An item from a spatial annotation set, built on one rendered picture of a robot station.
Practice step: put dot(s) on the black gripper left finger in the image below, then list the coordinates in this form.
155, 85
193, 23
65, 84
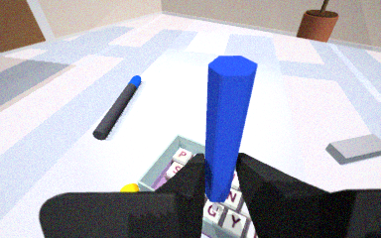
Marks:
173, 210

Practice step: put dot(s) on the yellow and white cylinder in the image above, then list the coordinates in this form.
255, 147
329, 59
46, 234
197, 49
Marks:
130, 187

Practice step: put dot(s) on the grey keyboard with white letter keys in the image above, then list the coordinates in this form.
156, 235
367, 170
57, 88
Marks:
231, 219

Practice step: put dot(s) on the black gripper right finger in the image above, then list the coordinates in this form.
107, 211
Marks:
281, 206

